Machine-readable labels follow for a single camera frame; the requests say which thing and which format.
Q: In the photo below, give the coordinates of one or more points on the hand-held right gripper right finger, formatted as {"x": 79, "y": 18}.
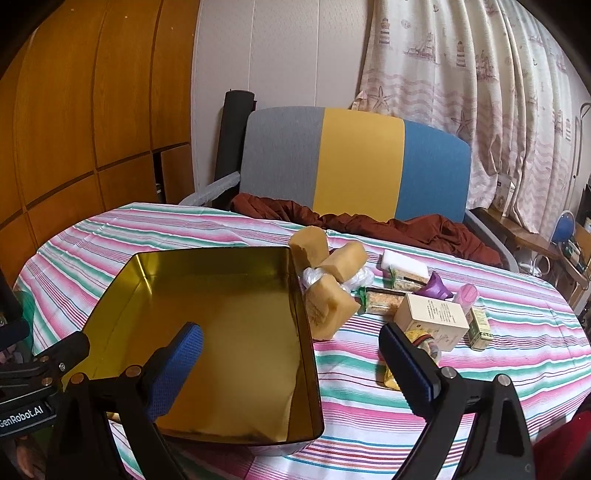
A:
{"x": 415, "y": 369}

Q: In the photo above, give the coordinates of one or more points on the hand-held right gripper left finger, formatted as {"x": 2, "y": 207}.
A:
{"x": 178, "y": 369}

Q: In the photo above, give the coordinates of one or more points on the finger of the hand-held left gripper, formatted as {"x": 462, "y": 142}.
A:
{"x": 14, "y": 336}
{"x": 62, "y": 355}

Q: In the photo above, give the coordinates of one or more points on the beige carton box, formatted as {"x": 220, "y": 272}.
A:
{"x": 434, "y": 318}

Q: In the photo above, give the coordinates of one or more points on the small green box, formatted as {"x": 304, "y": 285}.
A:
{"x": 478, "y": 328}

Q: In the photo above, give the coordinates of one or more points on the purple cloth piece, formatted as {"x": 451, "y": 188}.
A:
{"x": 436, "y": 288}

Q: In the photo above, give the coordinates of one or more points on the gold tin box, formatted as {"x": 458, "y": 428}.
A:
{"x": 231, "y": 300}

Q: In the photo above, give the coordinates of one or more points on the cracker packet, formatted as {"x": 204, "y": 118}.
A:
{"x": 406, "y": 282}
{"x": 381, "y": 302}

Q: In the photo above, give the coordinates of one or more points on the white sponge block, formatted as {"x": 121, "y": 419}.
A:
{"x": 404, "y": 264}

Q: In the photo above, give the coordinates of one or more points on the yellow sponge block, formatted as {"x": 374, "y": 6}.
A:
{"x": 344, "y": 263}
{"x": 309, "y": 249}
{"x": 328, "y": 304}

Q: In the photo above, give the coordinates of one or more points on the pink bottle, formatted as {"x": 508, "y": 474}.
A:
{"x": 467, "y": 295}

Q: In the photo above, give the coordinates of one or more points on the dark red cloth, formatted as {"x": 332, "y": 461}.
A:
{"x": 415, "y": 230}

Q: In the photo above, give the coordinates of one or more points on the wooden side table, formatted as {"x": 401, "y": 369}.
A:
{"x": 521, "y": 235}

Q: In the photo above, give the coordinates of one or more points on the white foam tube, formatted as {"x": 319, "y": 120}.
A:
{"x": 207, "y": 189}

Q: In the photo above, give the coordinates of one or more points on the small white carton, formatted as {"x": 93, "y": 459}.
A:
{"x": 504, "y": 194}

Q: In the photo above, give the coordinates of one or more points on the blue round object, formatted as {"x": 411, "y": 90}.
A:
{"x": 561, "y": 226}

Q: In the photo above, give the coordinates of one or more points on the grey yellow blue chair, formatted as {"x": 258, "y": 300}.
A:
{"x": 360, "y": 161}

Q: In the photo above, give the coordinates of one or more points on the wooden cabinet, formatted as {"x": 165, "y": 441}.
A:
{"x": 92, "y": 92}

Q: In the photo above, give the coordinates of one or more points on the thin metal rod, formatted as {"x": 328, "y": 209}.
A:
{"x": 576, "y": 138}

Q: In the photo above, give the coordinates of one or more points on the printed curtain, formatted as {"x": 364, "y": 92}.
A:
{"x": 485, "y": 69}

